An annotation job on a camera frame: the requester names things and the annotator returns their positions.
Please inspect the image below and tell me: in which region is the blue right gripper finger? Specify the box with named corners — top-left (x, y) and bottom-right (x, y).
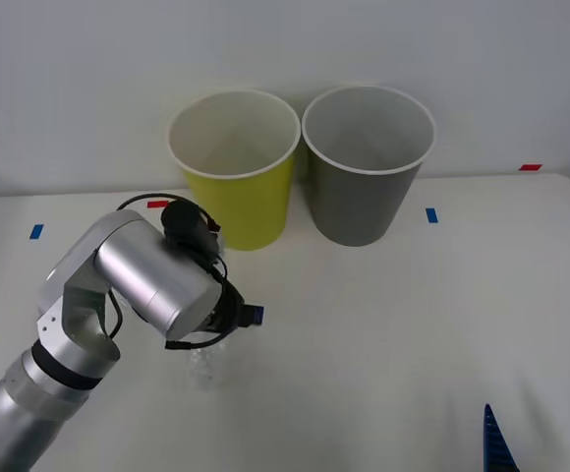
top-left (483, 403), bottom-right (523, 472)

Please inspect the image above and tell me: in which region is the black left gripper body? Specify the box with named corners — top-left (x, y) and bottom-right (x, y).
top-left (204, 280), bottom-right (247, 340)

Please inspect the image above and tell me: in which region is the grey plastic waste bin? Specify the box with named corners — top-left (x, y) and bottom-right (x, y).
top-left (301, 85), bottom-right (436, 249)

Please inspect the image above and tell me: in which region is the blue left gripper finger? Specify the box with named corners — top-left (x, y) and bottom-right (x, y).
top-left (242, 303), bottom-right (266, 326)

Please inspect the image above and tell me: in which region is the yellow-green plastic waste bin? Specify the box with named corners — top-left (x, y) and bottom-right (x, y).
top-left (167, 88), bottom-right (302, 253)

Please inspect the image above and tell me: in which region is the clear plastic bottle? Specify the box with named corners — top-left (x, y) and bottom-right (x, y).
top-left (186, 338), bottom-right (230, 389)

